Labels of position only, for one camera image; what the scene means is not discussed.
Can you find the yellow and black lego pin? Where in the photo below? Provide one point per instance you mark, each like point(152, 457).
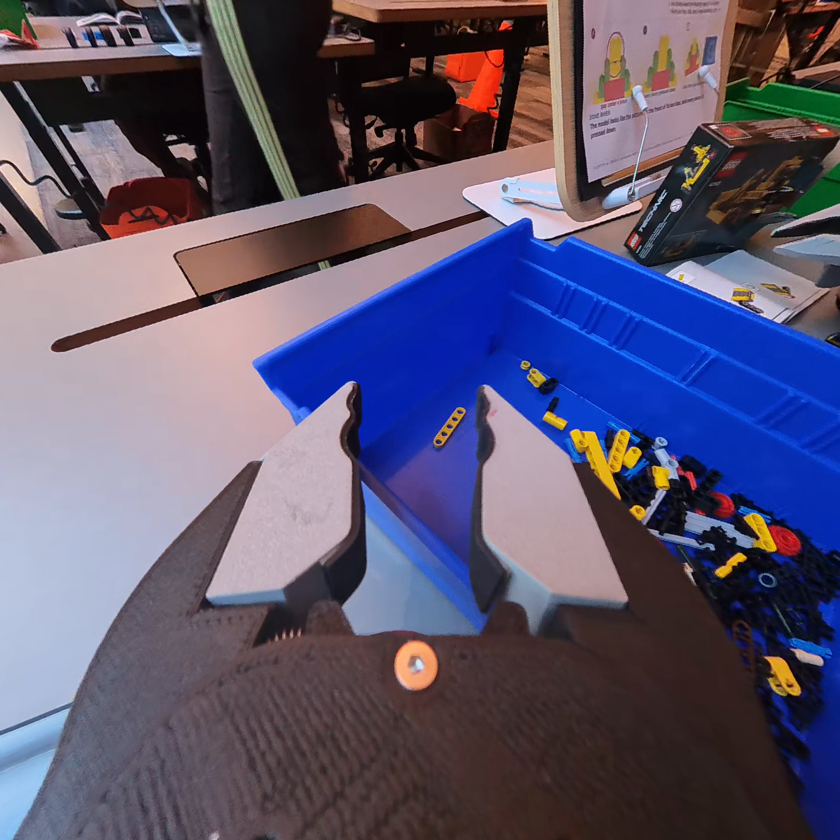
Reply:
point(554, 420)

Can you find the cardboard box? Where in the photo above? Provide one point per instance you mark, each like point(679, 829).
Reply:
point(459, 134)

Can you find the black lego connector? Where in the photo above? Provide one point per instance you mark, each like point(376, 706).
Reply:
point(550, 385)

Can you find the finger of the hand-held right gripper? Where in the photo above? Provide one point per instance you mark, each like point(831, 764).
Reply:
point(823, 259)
point(817, 224)

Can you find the wooden furniture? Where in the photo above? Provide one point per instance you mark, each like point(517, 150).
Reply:
point(774, 33)

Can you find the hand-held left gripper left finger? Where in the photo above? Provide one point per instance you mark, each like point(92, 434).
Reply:
point(289, 512)

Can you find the green plastic bin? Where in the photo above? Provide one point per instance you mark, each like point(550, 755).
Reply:
point(781, 98)

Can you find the pile of lego pieces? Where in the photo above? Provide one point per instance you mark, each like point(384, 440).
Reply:
point(709, 525)

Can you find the black lego set box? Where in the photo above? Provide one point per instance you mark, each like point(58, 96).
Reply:
point(722, 190)

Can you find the wooden background desk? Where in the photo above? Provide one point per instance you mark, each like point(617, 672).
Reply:
point(426, 10)

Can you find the lego instruction booklet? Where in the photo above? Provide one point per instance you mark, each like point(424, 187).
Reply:
point(722, 275)

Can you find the blue plastic bin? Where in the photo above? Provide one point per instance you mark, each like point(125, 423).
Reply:
point(426, 315)

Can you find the yellow lego connector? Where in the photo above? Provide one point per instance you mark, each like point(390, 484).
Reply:
point(535, 376)

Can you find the yellow lego beam with holes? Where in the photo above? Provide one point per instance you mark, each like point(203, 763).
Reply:
point(449, 428)

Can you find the wooden document stand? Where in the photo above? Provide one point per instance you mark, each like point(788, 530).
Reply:
point(564, 131)

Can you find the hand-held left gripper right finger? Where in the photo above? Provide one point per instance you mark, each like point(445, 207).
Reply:
point(538, 518)

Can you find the red orange bag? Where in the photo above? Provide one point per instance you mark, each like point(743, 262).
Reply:
point(151, 207)

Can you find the printed instruction sheet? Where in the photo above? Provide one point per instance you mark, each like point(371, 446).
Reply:
point(649, 131)

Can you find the black office chair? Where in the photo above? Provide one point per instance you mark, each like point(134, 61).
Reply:
point(407, 98)

